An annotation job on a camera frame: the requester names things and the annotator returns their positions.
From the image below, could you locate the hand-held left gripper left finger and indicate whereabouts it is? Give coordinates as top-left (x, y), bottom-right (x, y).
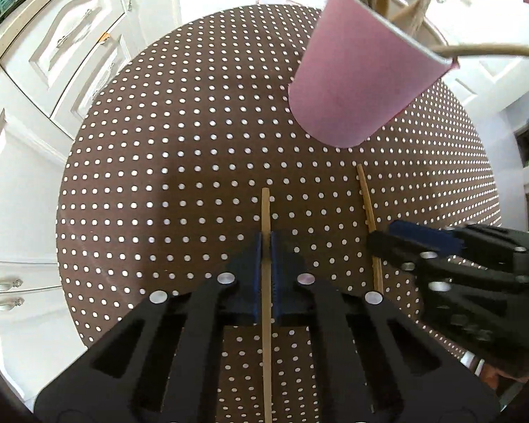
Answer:
top-left (34, 231), bottom-right (264, 423)

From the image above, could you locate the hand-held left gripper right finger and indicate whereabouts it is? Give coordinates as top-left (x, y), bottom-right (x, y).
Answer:
top-left (270, 230), bottom-right (500, 423)

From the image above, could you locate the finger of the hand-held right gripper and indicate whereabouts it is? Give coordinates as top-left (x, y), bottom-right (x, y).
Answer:
top-left (387, 220), bottom-right (529, 281)
top-left (367, 231), bottom-right (519, 306)

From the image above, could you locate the pink paper cup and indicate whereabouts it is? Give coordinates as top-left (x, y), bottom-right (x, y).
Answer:
top-left (288, 0), bottom-right (460, 149)

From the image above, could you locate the person's right hand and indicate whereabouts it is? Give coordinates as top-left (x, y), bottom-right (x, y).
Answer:
top-left (461, 351), bottom-right (527, 391)

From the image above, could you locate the round polka-dot table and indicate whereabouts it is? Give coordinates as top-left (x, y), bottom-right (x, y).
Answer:
top-left (55, 4), bottom-right (500, 423)

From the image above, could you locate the white panel door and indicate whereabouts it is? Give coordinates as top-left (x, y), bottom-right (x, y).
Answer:
top-left (392, 0), bottom-right (529, 115)

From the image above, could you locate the white kitchen cabinet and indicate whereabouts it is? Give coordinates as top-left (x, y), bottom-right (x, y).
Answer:
top-left (0, 0), bottom-right (181, 353)

